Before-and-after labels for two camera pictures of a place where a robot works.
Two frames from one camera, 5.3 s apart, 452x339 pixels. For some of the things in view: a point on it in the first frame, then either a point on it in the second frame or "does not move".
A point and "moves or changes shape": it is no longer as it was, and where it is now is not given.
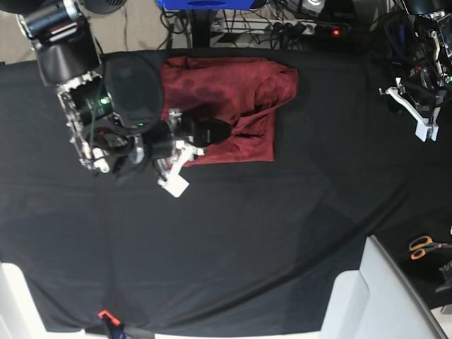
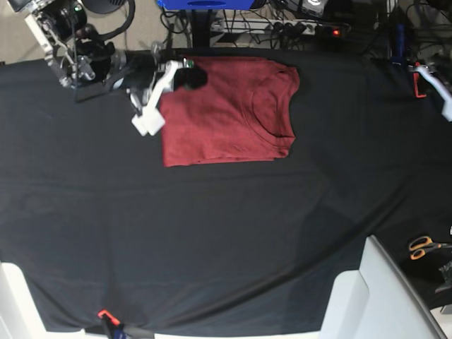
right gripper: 426,99 to 447,97
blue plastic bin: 205,4 does not move
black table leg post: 200,28 does not move
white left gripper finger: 210,131 to 188,78
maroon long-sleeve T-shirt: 246,94 moves or changes shape
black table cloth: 246,246 does not move
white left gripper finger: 175,183 to 152,121
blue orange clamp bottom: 114,325 does not move
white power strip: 276,25 does not move
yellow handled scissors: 419,245 does not move
